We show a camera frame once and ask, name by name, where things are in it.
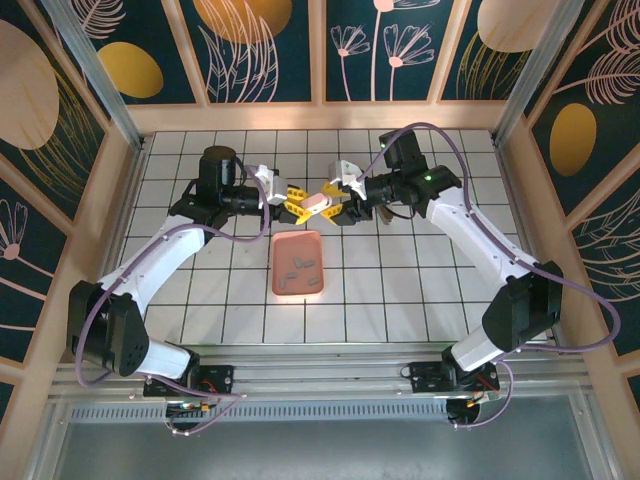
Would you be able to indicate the pink plastic tray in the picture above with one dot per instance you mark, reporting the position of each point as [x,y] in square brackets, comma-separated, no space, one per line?
[300,245]

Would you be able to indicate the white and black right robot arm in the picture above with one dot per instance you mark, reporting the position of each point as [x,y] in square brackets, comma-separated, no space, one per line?
[475,235]

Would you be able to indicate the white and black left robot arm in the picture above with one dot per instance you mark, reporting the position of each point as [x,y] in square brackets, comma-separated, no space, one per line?
[160,260]

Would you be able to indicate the black arm base electronics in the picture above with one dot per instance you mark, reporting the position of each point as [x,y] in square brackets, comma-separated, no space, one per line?
[187,412]
[465,412]

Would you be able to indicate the slotted metal vent strip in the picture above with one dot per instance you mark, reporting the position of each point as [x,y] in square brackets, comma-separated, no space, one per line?
[320,411]

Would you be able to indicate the aluminium side rail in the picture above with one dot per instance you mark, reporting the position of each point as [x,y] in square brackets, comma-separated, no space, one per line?
[125,210]
[522,200]

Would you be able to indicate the aluminium frame post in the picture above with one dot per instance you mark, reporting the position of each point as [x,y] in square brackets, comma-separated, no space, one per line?
[98,75]
[541,75]

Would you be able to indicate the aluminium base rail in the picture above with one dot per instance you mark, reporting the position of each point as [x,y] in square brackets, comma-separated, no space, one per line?
[320,372]

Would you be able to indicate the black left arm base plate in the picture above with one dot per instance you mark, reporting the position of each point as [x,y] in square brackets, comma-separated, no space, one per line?
[215,377]

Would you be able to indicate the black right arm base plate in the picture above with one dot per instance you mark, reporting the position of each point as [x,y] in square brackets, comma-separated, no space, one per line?
[425,377]

